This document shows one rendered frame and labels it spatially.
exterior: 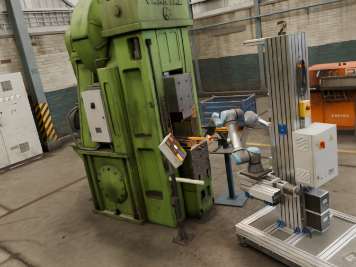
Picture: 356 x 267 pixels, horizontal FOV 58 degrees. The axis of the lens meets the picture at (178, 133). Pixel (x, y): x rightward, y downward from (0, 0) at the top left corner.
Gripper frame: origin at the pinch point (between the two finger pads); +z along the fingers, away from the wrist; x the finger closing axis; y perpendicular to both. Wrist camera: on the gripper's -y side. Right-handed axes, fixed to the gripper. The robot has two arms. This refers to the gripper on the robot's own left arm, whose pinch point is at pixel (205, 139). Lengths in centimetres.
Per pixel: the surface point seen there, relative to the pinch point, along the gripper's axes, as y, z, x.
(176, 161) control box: 6, -3, -70
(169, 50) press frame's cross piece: -79, -76, 2
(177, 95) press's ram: -43, -40, -17
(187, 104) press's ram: -36.1, -27.9, 0.1
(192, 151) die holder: -4.7, 15.6, -13.5
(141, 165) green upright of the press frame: -49, 54, -41
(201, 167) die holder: 7.8, 37.9, 0.2
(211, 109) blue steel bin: -148, 139, 352
